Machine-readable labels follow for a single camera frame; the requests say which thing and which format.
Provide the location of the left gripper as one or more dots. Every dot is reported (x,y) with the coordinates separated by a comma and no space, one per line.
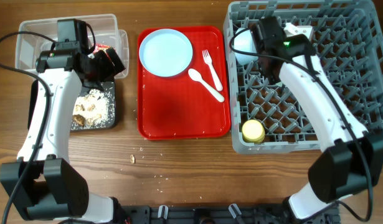
(110,70)

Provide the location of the red snack wrapper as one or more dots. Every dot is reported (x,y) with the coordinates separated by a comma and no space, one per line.
(99,49)

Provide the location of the light blue bowl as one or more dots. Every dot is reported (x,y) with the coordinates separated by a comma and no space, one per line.
(244,42)

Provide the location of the rice and food scraps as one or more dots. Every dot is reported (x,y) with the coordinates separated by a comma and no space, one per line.
(91,110)

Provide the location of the white plastic fork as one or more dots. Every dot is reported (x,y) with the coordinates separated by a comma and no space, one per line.
(208,61)

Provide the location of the yellow plastic cup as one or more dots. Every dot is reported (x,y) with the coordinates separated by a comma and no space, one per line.
(253,131)

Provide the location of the light blue plate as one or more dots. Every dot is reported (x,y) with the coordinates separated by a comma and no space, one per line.
(165,52)

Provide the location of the white plastic spoon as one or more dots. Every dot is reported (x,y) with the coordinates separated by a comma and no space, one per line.
(197,77)

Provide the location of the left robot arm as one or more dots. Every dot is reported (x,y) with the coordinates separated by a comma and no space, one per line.
(41,183)

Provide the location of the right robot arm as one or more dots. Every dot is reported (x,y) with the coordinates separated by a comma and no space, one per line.
(352,158)

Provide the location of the black waste tray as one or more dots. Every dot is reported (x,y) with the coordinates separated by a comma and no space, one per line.
(109,91)

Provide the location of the grey dishwasher rack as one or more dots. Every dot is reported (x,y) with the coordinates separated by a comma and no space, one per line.
(348,39)

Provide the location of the clear plastic bin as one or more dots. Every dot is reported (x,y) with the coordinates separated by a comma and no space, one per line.
(105,29)

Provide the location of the red serving tray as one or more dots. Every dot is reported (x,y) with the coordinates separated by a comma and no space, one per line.
(178,107)

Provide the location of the food crumb on table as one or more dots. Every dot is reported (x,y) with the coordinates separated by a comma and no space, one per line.
(132,159)

